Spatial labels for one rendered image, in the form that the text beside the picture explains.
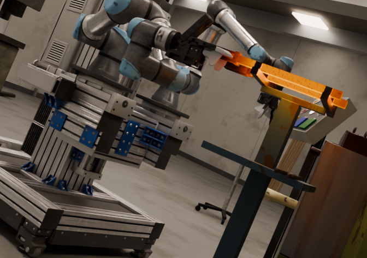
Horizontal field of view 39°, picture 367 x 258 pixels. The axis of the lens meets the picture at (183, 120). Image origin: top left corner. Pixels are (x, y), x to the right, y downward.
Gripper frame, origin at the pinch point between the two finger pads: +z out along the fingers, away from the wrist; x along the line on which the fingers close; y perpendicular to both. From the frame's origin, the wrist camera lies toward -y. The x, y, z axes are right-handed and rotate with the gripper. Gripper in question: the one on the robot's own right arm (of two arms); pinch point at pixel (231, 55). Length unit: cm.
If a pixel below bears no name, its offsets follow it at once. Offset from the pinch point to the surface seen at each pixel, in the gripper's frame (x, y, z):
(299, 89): -10.6, 0.8, 20.6
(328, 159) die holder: -50, 15, 32
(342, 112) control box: -113, -11, 23
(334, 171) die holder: -50, 19, 36
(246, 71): -11.4, 1.2, 2.4
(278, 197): -104, 39, 13
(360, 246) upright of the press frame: -26, 38, 54
